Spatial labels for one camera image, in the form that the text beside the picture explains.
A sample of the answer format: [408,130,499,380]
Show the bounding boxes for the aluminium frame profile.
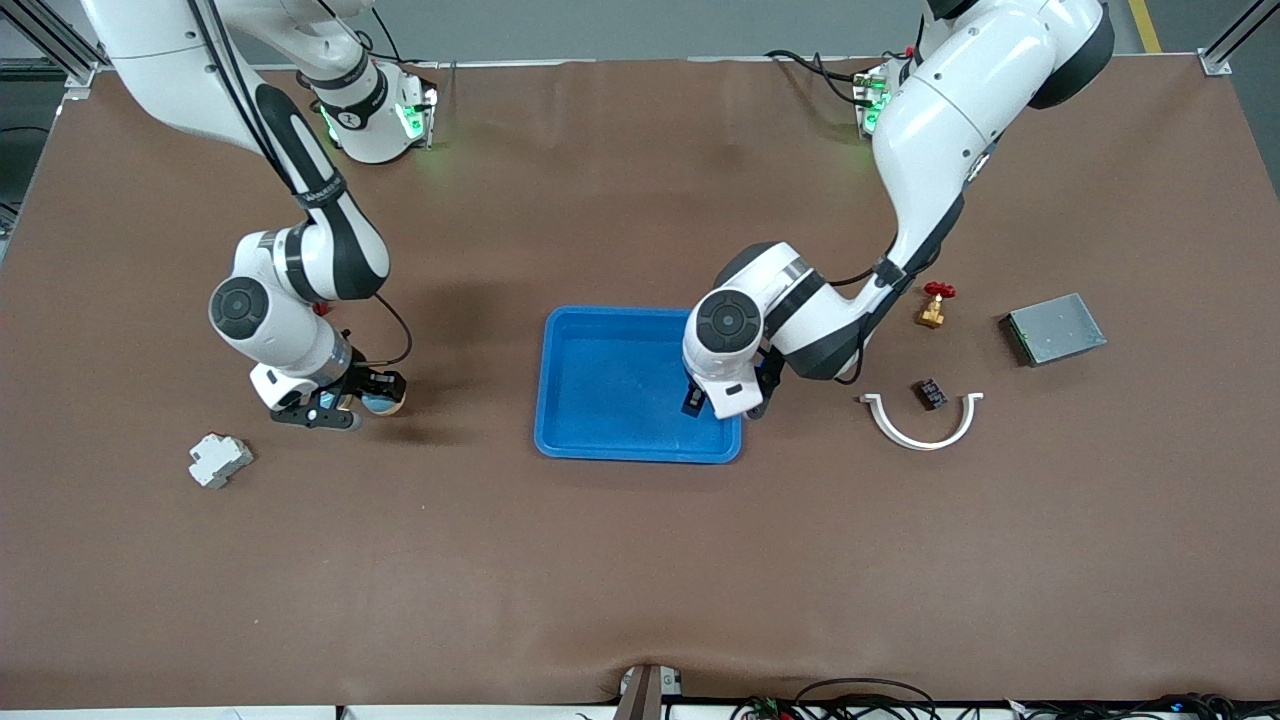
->
[1195,0,1280,79]
[20,0,101,91]

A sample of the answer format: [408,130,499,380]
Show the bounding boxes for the white curved pipe clamp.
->
[859,392,986,452]

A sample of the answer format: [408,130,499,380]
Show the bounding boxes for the black left base cables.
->
[765,48,871,109]

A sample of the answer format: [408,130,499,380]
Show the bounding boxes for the brass valve red handle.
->
[914,281,957,330]

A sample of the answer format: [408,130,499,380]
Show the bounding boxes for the grey camera post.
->
[612,664,683,720]

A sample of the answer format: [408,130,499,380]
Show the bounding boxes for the bundle of loose cables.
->
[735,678,1280,720]

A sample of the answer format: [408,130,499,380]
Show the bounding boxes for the brown table cover mat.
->
[0,55,1280,706]

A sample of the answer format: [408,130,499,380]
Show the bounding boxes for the white circuit breaker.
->
[188,432,255,490]

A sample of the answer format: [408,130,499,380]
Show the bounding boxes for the grey metal box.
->
[999,292,1109,368]

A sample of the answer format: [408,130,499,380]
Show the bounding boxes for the black right base cable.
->
[370,5,446,71]

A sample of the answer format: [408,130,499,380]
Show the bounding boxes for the blue plastic tray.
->
[533,305,743,464]

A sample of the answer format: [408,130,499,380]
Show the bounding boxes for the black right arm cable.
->
[185,0,413,369]

